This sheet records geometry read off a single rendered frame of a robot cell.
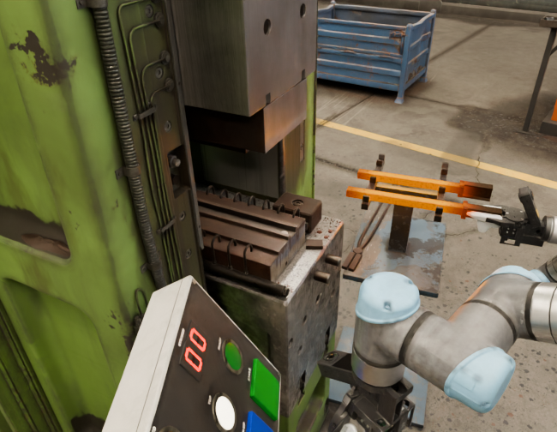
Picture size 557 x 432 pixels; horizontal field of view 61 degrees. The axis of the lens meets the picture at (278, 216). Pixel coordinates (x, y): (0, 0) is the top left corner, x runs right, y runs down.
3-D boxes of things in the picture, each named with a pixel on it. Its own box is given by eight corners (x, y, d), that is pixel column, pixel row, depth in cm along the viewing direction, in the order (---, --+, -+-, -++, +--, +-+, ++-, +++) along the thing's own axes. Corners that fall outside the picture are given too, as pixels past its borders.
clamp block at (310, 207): (322, 219, 138) (323, 200, 135) (310, 234, 132) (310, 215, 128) (284, 209, 143) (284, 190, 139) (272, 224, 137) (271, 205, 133)
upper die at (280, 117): (306, 118, 109) (307, 77, 104) (265, 153, 95) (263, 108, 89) (161, 93, 126) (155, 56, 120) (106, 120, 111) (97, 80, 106)
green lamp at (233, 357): (248, 358, 78) (248, 340, 76) (234, 380, 75) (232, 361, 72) (232, 351, 79) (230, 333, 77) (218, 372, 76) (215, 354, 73)
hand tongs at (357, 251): (392, 184, 200) (392, 182, 199) (401, 186, 198) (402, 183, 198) (341, 268, 156) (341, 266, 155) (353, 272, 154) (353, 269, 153)
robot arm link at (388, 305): (404, 322, 54) (344, 287, 59) (392, 383, 61) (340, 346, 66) (439, 288, 59) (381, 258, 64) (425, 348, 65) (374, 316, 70)
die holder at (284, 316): (337, 327, 163) (344, 219, 138) (288, 418, 135) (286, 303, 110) (201, 279, 184) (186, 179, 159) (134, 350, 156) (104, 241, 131)
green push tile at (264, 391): (280, 381, 85) (256, 356, 81) (278, 420, 79) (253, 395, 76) (271, 384, 85) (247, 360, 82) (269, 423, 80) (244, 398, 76)
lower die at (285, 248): (305, 242, 129) (305, 215, 125) (271, 287, 115) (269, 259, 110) (179, 206, 146) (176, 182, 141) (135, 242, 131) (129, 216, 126)
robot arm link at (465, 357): (537, 329, 55) (450, 285, 62) (494, 389, 49) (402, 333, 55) (519, 373, 60) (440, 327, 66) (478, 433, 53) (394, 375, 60)
